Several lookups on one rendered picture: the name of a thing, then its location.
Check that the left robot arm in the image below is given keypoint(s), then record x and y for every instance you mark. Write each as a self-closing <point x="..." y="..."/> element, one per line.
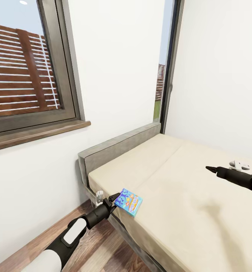
<point x="57" y="254"/>

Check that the fixed window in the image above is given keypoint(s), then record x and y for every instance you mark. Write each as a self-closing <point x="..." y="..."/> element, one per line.
<point x="38" y="96"/>

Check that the board game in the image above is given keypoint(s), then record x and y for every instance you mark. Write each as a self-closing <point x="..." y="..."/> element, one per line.
<point x="129" y="202"/>

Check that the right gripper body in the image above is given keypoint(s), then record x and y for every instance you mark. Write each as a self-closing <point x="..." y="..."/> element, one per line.
<point x="230" y="175"/>

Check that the door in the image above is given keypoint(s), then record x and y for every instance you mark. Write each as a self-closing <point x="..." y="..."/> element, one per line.
<point x="169" y="43"/>

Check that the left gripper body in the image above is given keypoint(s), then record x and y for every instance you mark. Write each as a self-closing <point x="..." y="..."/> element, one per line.
<point x="103" y="211"/>

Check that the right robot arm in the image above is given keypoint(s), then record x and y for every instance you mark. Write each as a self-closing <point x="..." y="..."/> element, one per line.
<point x="234" y="174"/>

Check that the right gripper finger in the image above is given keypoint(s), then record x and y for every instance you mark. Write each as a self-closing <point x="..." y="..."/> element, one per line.
<point x="212" y="169"/>

